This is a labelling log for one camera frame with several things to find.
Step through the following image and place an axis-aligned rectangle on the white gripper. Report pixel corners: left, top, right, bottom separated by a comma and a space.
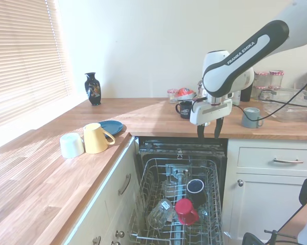
190, 98, 233, 140

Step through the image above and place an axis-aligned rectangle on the red mug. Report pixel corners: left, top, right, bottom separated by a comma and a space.
174, 198, 200, 226

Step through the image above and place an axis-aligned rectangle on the black mug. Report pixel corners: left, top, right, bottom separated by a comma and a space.
175, 100, 194, 119

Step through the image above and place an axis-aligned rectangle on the built-in dishwasher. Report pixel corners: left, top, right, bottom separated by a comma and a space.
134, 136, 229, 245

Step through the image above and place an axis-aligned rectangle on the grey mug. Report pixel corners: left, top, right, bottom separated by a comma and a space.
242, 107, 264, 129

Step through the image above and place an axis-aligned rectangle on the grey dishwasher spray pipe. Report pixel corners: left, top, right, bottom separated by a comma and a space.
166, 164, 192, 202

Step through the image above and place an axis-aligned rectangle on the dark blue mug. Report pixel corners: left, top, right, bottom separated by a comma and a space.
186, 179, 207, 207

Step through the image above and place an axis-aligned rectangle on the yellow mug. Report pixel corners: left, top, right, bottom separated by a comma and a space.
83, 122, 116, 155

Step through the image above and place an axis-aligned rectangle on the plain cream mug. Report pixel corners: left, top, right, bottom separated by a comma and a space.
59, 132, 85, 159

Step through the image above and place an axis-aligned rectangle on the french press coffee maker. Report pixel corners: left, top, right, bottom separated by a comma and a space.
197, 80, 207, 99

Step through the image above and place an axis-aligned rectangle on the black supplement tub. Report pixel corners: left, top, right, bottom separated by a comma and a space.
240, 85, 253, 102

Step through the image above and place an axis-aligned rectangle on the small jar red gingham lid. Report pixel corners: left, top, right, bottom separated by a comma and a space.
168, 88, 179, 104

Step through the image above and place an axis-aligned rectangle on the tall jar red gingham lid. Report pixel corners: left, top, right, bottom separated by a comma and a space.
269, 70, 285, 89
254, 71, 270, 88

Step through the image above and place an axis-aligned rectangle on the clear container with clip lid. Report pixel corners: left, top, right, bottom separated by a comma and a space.
257, 88, 307, 122

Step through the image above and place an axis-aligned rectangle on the blue plate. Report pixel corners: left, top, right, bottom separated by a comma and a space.
98, 120, 124, 138

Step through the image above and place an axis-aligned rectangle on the clear drinking glass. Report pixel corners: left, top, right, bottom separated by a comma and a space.
147, 199, 174, 230

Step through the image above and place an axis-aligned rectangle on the dark blue painted vase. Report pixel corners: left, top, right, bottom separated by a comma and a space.
84, 72, 102, 106

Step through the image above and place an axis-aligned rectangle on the horizontal slatted window blind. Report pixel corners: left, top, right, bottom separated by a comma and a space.
0, 0, 73, 131

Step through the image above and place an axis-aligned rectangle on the wire dishwasher rack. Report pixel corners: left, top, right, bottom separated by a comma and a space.
129, 158, 224, 245

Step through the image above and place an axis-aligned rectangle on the black cable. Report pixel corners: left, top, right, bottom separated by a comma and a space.
232, 75, 307, 122

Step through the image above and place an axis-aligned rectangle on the metal drawer handle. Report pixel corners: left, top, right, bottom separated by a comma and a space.
272, 158, 304, 164

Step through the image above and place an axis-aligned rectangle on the curved metal cabinet handle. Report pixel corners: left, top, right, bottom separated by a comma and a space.
118, 173, 132, 196

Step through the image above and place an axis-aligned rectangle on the black camera stand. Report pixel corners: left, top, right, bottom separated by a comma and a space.
242, 178, 307, 245

